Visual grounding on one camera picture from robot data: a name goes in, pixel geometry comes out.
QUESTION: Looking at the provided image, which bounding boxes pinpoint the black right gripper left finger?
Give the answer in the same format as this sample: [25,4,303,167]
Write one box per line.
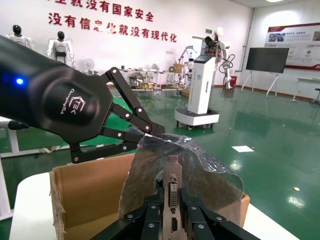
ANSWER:
[91,192,166,240]

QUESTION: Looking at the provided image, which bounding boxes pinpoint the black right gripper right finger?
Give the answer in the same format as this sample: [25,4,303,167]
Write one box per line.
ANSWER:
[180,192,266,240]

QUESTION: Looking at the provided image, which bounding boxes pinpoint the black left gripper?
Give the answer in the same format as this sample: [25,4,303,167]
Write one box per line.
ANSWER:
[0,34,167,165]

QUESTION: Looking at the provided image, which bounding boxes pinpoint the graphics card with silver bracket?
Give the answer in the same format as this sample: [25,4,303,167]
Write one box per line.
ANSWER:
[161,154,185,240]

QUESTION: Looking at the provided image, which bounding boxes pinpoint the grey antistatic bag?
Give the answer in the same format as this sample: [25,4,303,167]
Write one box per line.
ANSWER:
[117,133,245,220]

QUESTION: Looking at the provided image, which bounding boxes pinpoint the brown cardboard box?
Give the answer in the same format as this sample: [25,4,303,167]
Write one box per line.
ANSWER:
[48,152,251,240]

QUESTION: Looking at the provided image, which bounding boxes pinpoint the cluttered metal workbench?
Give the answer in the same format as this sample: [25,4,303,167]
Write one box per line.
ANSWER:
[119,65,186,96]

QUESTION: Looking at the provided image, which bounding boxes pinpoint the white standing fan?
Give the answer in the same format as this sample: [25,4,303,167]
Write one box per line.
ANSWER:
[80,58,96,75]

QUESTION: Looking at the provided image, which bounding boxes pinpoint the white floor paper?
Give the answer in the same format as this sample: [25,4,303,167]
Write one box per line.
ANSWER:
[231,145,255,153]

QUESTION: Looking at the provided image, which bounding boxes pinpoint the white kiosk robot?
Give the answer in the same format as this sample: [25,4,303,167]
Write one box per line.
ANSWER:
[174,35,221,131]

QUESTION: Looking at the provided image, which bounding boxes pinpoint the white humanoid robot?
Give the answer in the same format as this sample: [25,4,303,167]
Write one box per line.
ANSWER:
[5,24,35,50]
[47,31,76,70]

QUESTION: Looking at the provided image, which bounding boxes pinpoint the black screen on stand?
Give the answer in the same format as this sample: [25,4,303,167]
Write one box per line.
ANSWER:
[241,47,290,97]

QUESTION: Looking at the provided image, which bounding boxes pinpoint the black stool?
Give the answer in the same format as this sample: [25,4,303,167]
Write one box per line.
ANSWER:
[310,87,320,104]

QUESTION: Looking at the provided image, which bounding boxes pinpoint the small white table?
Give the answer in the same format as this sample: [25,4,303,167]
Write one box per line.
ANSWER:
[296,77,320,102]

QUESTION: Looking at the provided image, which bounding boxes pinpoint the info poster with round icons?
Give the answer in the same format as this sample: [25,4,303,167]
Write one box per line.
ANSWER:
[264,22,320,71]

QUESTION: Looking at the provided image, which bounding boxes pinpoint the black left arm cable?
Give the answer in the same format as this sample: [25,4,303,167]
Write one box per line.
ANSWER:
[0,120,31,130]

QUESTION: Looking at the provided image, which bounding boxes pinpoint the white desk frame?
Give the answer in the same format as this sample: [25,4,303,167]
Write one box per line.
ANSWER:
[0,119,70,159]

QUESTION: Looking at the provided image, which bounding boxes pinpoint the red wall lettering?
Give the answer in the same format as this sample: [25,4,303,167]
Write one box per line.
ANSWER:
[47,0,178,43]

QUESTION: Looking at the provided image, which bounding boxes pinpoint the grey wall pipe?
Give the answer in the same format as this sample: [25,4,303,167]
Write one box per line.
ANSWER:
[243,6,254,48]

